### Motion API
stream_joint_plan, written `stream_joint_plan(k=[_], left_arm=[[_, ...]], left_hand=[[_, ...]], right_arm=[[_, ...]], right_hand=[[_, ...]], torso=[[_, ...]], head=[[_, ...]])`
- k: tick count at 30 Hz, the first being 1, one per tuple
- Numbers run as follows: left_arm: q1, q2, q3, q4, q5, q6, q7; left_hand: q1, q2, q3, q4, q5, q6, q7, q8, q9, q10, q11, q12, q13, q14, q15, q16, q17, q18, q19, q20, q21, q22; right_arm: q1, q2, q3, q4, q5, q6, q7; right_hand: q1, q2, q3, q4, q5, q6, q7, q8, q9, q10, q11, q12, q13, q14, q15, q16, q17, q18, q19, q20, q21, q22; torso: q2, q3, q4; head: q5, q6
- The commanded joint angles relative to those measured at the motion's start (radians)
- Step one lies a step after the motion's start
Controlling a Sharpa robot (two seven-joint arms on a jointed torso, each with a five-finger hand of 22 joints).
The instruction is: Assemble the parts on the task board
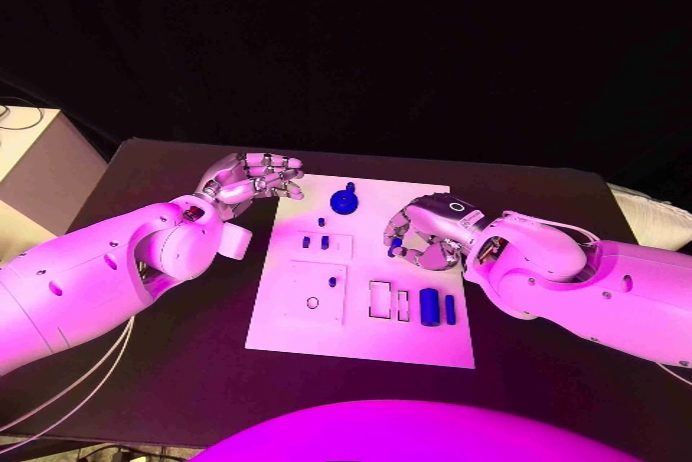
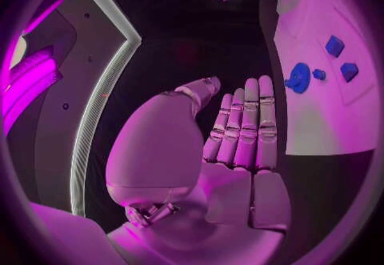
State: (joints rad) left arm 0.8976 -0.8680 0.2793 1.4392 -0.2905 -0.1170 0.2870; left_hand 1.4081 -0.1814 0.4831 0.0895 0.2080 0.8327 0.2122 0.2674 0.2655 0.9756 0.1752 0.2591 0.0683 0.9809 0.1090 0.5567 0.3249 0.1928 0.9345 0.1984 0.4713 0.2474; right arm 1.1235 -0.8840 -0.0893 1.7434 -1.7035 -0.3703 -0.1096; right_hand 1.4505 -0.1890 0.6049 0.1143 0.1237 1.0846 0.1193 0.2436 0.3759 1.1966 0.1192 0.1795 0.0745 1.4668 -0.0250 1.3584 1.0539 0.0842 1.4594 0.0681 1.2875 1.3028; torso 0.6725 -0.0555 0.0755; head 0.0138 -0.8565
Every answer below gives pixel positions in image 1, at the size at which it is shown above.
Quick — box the thick blue cylinder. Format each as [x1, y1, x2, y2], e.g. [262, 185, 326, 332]
[418, 287, 441, 327]

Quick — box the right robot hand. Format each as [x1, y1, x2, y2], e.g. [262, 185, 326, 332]
[382, 193, 492, 272]

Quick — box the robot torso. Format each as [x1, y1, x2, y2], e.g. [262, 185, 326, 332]
[186, 399, 644, 462]

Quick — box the white cabinet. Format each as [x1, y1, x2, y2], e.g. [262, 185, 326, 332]
[0, 105, 109, 263]

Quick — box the white cable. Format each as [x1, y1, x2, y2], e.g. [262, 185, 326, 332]
[0, 313, 137, 433]
[502, 211, 603, 248]
[0, 319, 138, 455]
[654, 361, 692, 387]

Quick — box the blue gear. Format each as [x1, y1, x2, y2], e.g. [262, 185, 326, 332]
[329, 189, 360, 215]

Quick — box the white padded chair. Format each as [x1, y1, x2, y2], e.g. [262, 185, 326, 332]
[605, 182, 692, 251]

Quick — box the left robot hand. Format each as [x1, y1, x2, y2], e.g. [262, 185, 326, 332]
[192, 152, 306, 223]

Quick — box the white task board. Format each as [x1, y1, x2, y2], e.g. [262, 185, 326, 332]
[244, 173, 477, 369]

